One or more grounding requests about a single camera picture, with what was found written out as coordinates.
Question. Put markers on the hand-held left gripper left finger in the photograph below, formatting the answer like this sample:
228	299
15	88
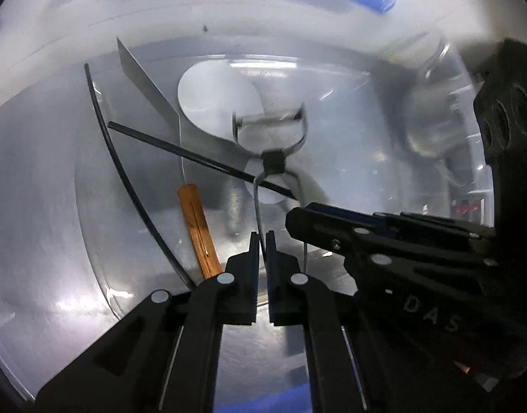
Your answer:
254	266

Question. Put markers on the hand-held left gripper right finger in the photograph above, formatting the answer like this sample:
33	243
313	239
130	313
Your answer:
272	266

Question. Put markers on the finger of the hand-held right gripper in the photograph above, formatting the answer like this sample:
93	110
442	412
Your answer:
332	234
435	223

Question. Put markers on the black chopstick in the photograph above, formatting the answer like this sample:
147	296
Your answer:
181	151
112	155

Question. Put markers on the white ceramic spoon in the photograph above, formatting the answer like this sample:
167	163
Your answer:
220	90

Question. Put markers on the clear plastic bin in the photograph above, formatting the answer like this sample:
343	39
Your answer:
48	189

